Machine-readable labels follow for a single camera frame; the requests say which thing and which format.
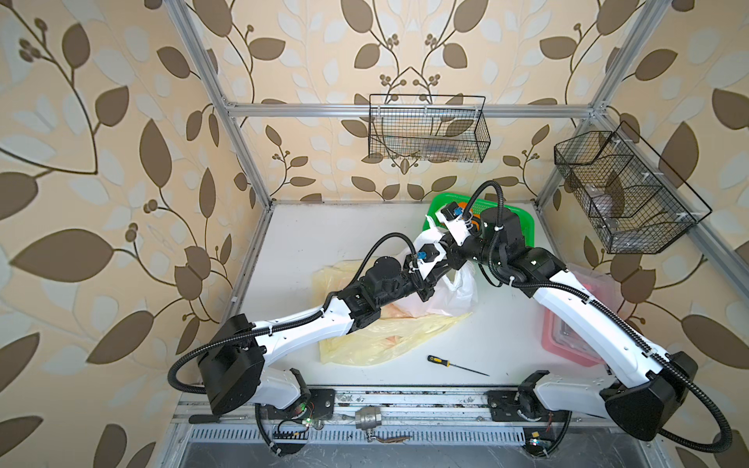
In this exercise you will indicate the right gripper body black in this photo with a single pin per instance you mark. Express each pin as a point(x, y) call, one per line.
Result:
point(474, 249)

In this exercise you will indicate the back wire basket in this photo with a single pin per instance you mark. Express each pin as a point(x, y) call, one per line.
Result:
point(428, 127)

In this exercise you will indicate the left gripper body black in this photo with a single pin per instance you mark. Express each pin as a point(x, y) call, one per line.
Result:
point(421, 289)

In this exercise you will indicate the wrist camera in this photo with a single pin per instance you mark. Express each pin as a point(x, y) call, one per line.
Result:
point(428, 256)
point(453, 217)

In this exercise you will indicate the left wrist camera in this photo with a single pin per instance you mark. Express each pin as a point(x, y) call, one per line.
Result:
point(428, 256)

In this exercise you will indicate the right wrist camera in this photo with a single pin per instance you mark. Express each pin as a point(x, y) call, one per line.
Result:
point(453, 217)

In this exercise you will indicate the white plastic bag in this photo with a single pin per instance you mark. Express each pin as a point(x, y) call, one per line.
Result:
point(455, 294)

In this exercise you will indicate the green plastic basket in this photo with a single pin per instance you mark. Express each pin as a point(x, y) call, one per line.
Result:
point(528, 228)

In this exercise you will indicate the right wire basket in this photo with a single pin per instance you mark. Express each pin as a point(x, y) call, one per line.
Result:
point(637, 201)

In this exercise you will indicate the yellow plastic bag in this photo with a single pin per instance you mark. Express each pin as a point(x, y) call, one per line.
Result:
point(385, 340)

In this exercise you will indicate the pink plastic box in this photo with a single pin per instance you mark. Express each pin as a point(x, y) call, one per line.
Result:
point(560, 339)

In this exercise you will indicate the yellow black screwdriver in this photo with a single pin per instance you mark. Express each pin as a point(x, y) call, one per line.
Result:
point(449, 364)

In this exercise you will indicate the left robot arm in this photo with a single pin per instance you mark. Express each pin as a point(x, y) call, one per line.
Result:
point(236, 366)

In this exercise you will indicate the metal cylinder fitting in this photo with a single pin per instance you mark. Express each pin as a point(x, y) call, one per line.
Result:
point(368, 418)

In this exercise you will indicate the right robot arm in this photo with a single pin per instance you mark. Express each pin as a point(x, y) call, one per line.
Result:
point(646, 385)

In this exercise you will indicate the black handled tool on rail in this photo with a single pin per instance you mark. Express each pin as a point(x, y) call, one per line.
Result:
point(213, 419)

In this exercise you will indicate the wire basket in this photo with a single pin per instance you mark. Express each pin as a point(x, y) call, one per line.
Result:
point(428, 127)
point(637, 201)

